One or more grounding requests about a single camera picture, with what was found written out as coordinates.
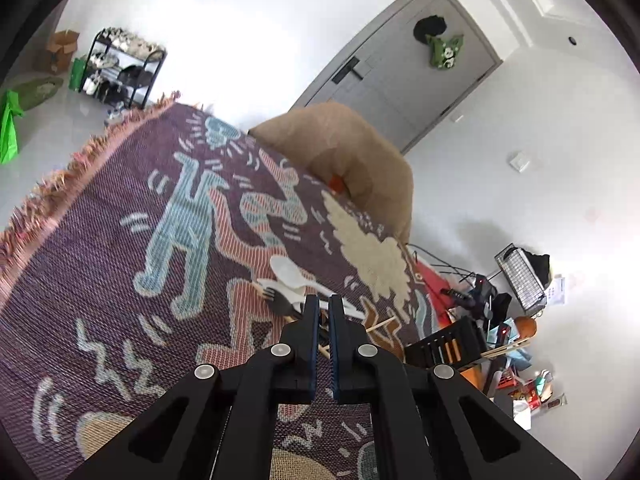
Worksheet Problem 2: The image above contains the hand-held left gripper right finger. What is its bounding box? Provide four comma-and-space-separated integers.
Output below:
329, 295, 582, 480

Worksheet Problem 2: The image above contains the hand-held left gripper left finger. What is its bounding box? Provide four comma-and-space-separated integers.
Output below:
65, 294, 320, 480

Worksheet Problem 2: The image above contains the white plastic spoon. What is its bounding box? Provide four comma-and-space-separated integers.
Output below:
270, 256, 367, 319

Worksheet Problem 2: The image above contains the black utensil basket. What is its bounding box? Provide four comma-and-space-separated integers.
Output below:
404, 316, 488, 373

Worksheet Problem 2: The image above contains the red mat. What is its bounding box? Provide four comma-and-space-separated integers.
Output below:
415, 259, 453, 331

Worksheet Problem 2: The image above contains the printed fringed blanket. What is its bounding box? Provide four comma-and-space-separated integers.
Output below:
0, 92, 436, 480

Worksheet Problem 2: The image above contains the white plastic bag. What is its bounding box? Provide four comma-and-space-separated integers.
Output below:
511, 400, 532, 431

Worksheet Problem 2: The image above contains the brown cushioned chair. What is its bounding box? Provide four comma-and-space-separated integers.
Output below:
248, 101, 416, 243

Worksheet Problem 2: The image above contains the small toy figure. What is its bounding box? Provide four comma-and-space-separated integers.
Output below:
535, 370, 556, 401

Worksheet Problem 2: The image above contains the black cloth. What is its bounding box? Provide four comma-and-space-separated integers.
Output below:
529, 254, 552, 286

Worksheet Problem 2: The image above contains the white paper sheet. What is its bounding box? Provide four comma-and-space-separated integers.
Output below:
547, 276, 568, 307

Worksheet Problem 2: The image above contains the grey door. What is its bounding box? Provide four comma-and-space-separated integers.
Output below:
290, 0, 503, 156

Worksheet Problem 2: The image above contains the black shoe rack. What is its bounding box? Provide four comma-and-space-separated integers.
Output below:
82, 27, 167, 110

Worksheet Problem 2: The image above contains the green plush toy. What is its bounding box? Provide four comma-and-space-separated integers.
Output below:
426, 34, 466, 70

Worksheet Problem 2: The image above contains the black hat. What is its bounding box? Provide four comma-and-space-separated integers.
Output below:
413, 15, 447, 45

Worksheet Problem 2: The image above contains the pile of shoes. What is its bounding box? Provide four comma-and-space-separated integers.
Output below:
84, 27, 166, 106

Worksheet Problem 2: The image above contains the dark green bag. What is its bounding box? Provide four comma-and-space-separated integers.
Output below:
67, 56, 88, 92

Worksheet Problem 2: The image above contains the bright green bag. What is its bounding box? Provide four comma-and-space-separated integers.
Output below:
0, 89, 25, 165

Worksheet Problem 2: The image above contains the olive floor cushion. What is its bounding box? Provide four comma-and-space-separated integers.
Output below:
11, 76, 65, 111

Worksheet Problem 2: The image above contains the cardboard box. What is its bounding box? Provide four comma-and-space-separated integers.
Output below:
34, 30, 81, 75

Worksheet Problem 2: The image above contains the black camera device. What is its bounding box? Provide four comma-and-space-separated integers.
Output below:
440, 274, 513, 321

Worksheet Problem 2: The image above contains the black door handle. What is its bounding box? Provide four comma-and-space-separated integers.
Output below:
332, 57, 364, 84

